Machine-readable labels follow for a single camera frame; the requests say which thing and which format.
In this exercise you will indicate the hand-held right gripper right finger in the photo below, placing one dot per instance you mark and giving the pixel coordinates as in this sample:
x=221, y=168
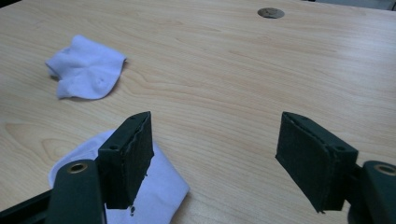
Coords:
x=311, y=158

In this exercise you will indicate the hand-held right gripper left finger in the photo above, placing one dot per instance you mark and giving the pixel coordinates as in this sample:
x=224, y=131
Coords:
x=126, y=168

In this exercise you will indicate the white sock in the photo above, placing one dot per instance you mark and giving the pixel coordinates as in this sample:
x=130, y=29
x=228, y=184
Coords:
x=162, y=189
x=85, y=70

